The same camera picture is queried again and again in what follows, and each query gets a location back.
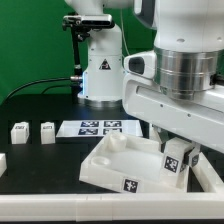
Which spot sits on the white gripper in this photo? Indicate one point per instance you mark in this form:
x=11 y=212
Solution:
x=200 y=120

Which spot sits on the white square tabletop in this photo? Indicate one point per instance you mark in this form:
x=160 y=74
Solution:
x=129 y=164

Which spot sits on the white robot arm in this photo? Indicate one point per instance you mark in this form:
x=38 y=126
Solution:
x=176 y=81

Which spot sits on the white L-shaped fence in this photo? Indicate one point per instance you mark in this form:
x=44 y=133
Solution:
x=16 y=207

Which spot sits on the white block left edge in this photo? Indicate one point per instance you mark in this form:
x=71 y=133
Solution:
x=3 y=164

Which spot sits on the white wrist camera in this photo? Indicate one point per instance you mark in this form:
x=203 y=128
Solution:
x=141 y=64

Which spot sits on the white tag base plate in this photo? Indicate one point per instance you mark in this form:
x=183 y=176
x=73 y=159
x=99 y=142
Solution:
x=98 y=128

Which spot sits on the black camera on stand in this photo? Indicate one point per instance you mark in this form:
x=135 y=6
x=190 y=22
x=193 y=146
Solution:
x=80 y=27

